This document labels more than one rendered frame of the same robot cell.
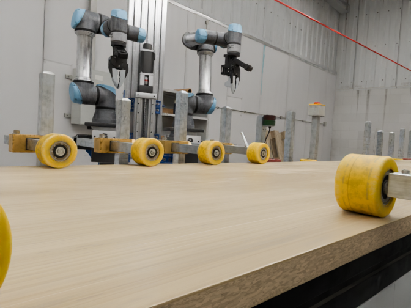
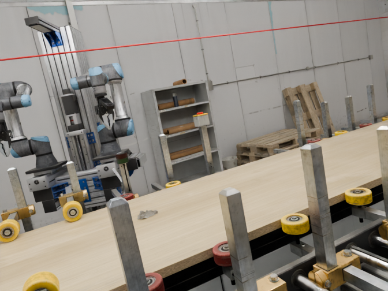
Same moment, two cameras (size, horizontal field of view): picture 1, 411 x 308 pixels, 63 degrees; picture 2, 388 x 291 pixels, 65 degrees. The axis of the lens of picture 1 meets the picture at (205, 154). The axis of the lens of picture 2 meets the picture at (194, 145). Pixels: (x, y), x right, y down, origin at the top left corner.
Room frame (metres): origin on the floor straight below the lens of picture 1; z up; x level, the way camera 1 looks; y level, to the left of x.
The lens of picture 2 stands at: (0.25, -1.17, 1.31)
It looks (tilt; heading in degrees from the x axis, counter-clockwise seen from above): 8 degrees down; 19
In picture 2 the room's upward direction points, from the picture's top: 11 degrees counter-clockwise
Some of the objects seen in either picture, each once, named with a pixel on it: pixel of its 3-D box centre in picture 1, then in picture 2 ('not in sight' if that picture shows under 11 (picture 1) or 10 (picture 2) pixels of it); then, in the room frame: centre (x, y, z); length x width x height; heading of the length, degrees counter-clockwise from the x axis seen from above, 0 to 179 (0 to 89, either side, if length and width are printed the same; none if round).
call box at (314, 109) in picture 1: (316, 110); (201, 120); (1.99, -0.65, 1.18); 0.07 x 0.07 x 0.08; 42
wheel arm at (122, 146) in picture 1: (109, 144); not in sight; (1.14, 0.33, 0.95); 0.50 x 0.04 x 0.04; 42
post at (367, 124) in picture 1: (365, 153); (301, 134); (2.49, -1.20, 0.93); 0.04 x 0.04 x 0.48; 42
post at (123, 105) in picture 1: (121, 167); not in sight; (1.15, 0.29, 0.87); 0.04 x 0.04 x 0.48; 42
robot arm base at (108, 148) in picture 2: (183, 120); (109, 146); (2.20, 0.16, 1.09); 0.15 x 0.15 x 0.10
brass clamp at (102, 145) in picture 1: (115, 145); not in sight; (1.13, 0.31, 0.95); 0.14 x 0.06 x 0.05; 132
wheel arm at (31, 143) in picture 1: (28, 142); not in sight; (0.97, 0.52, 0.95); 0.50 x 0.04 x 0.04; 42
